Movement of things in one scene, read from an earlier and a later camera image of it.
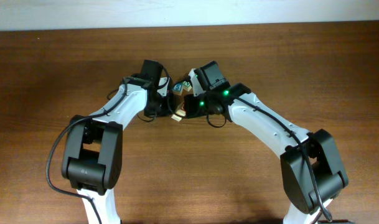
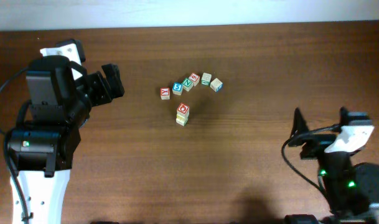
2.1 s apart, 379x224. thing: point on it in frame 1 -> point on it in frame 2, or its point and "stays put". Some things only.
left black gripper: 170,107 -> 96,83
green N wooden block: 187,86 stays put
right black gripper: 190,106 -> 315,142
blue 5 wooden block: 177,89 stays put
